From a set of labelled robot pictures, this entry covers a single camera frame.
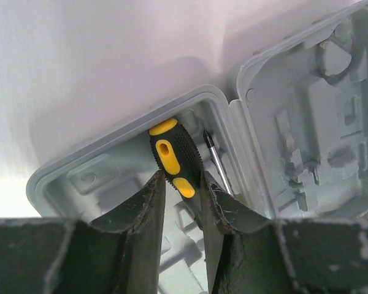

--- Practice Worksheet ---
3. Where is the black yellow screwdriver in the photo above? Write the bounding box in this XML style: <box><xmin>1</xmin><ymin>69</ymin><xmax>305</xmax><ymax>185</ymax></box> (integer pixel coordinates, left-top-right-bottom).
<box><xmin>148</xmin><ymin>118</ymin><xmax>204</xmax><ymax>224</ymax></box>
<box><xmin>203</xmin><ymin>130</ymin><xmax>233</xmax><ymax>195</ymax></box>

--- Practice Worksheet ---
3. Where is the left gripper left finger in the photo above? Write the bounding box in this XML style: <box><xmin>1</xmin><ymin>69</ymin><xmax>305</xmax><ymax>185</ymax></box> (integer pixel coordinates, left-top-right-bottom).
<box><xmin>0</xmin><ymin>171</ymin><xmax>166</xmax><ymax>293</ymax></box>

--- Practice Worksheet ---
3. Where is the grey plastic tool case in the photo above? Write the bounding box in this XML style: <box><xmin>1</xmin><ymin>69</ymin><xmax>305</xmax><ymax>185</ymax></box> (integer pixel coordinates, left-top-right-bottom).
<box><xmin>26</xmin><ymin>1</ymin><xmax>368</xmax><ymax>293</ymax></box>

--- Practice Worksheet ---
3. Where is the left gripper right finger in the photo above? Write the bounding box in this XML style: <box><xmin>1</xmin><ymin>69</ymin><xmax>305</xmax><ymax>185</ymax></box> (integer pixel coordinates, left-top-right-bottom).
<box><xmin>201</xmin><ymin>171</ymin><xmax>368</xmax><ymax>293</ymax></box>

